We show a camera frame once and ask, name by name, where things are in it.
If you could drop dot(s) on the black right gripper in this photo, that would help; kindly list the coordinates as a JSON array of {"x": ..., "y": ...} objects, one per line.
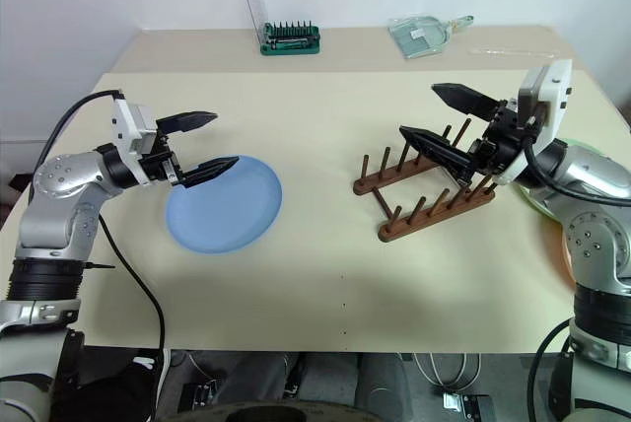
[{"x": 503, "y": 143}]

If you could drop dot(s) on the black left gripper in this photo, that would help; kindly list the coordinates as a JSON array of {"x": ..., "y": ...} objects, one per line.
[{"x": 159, "y": 161}]

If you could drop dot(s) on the blue plate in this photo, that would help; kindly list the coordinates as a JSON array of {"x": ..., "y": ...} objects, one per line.
[{"x": 231, "y": 210}]

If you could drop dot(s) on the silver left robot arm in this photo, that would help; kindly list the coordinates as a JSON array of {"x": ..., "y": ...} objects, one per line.
[{"x": 59, "y": 180}]

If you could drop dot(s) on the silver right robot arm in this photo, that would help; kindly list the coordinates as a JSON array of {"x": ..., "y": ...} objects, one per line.
[{"x": 591, "y": 170}]

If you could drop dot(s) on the wooden dish rack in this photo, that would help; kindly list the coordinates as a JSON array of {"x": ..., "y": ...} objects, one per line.
[{"x": 424, "y": 227}]

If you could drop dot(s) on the clear plastic dustpan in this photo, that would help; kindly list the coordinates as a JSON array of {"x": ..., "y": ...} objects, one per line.
[{"x": 419, "y": 37}]

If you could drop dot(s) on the green plate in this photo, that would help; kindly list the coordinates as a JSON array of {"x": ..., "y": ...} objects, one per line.
[{"x": 535, "y": 200}]

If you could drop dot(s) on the green screwdriver bit set case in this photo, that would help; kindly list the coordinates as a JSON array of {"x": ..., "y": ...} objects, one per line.
[{"x": 291, "y": 45}]

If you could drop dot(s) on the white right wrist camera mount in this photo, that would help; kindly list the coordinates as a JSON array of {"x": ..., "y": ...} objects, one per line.
[{"x": 557, "y": 96}]

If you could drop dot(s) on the metal bracket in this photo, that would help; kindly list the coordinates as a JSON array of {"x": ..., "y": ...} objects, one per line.
[{"x": 463, "y": 402}]

